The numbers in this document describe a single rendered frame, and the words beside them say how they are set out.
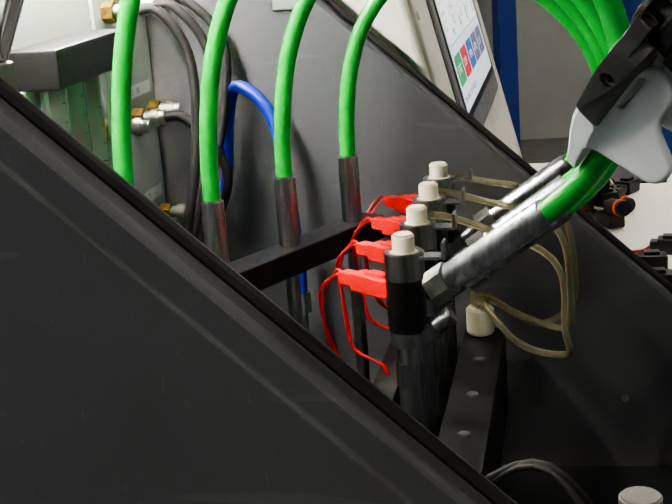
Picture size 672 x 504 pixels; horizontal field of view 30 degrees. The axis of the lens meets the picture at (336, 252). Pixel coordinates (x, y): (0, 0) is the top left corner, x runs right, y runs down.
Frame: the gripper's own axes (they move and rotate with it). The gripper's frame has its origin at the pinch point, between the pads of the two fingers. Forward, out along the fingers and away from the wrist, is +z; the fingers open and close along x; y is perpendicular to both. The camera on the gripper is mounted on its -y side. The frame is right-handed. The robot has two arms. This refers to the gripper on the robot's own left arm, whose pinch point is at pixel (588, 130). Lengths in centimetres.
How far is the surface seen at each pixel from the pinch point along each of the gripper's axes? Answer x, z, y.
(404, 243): 0.4, 19.2, -5.6
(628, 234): 56, 56, -1
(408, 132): 24.1, 36.3, -18.9
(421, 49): 32, 35, -25
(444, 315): 0.8, 21.9, -0.4
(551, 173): 24.7, 27.8, -5.8
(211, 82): 0.7, 23.0, -25.5
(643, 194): 73, 65, -5
